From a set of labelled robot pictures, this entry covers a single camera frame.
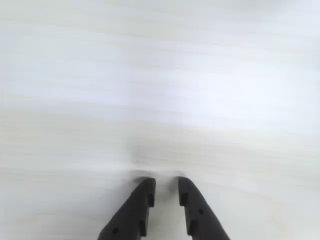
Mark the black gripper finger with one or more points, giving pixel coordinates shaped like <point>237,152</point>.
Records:
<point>130,215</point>
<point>202,220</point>

